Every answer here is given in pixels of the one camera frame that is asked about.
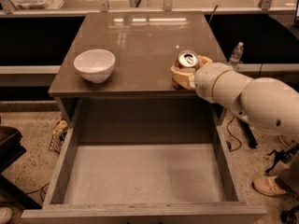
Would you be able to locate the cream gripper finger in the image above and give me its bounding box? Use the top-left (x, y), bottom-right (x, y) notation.
top-left (171, 66), bottom-right (195, 90)
top-left (198, 55), bottom-right (212, 68)

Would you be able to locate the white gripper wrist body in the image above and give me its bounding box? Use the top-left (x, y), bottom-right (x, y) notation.
top-left (194, 63), bottom-right (252, 113)

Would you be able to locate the orange soda can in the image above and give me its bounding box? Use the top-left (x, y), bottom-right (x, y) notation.
top-left (172, 49), bottom-right (201, 91)

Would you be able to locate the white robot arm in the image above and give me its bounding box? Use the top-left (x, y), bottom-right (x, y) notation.
top-left (171, 57), bottom-right (299, 141)

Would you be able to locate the grey cabinet with glossy top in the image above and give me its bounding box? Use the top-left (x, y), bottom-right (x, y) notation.
top-left (49, 12), bottom-right (226, 145)

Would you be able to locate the open grey top drawer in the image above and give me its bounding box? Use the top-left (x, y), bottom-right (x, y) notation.
top-left (22, 97), bottom-right (266, 224)

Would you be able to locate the clear plastic water bottle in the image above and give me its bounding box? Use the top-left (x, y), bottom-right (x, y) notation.
top-left (229, 42), bottom-right (244, 70)

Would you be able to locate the white ceramic bowl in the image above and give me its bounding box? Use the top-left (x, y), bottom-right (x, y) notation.
top-left (74, 49), bottom-right (116, 83)

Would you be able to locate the black tripod stand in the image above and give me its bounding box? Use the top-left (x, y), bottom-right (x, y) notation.
top-left (265, 143), bottom-right (299, 175)

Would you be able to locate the tan work boot near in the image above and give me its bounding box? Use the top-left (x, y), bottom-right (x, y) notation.
top-left (252, 176), bottom-right (287, 196)

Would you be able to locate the dark trouser leg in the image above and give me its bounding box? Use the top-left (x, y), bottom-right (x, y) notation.
top-left (276, 154), bottom-right (299, 194)

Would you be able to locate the dark chair at left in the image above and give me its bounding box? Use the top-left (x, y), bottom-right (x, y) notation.
top-left (0, 125), bottom-right (41, 209)

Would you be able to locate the white shoe bottom left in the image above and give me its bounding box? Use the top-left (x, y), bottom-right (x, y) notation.
top-left (0, 207), bottom-right (12, 224)

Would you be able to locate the black cable on floor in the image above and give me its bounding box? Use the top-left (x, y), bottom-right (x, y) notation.
top-left (225, 112), bottom-right (243, 153)

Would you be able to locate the small wire basket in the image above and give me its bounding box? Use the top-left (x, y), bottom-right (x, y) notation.
top-left (49, 120), bottom-right (68, 154)

